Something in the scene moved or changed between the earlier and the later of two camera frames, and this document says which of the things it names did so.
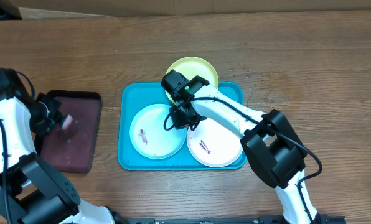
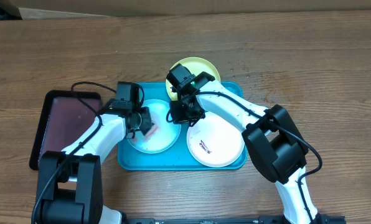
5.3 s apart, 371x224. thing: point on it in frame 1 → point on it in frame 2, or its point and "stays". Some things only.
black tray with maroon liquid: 71,149 stays
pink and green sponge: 66,122 → 154,128
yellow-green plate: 190,67 stays
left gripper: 55,106 → 145,120
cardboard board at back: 51,9 stays
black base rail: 320,219 stays
